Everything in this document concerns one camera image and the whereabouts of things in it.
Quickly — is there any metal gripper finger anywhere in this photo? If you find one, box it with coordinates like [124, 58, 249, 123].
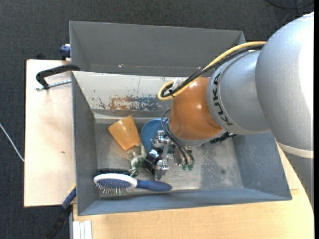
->
[151, 130, 171, 149]
[155, 159, 170, 182]

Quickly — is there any blue round plate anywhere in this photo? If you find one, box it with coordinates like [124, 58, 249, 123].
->
[141, 118, 173, 154]

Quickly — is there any green toy lizard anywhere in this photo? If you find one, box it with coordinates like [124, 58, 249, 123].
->
[126, 143, 149, 178]

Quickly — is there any orange plastic cup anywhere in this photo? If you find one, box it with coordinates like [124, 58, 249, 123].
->
[107, 115, 142, 151]

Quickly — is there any blue and white hairbrush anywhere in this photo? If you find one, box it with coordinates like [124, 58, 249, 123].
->
[93, 173, 173, 197]

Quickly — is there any grey metal bin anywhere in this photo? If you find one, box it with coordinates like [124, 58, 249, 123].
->
[69, 20, 293, 216]

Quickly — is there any pale wood board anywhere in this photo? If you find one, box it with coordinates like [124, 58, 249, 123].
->
[23, 59, 77, 208]

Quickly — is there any black cylinder on white bracket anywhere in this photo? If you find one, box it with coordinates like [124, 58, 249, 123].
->
[210, 132, 234, 144]

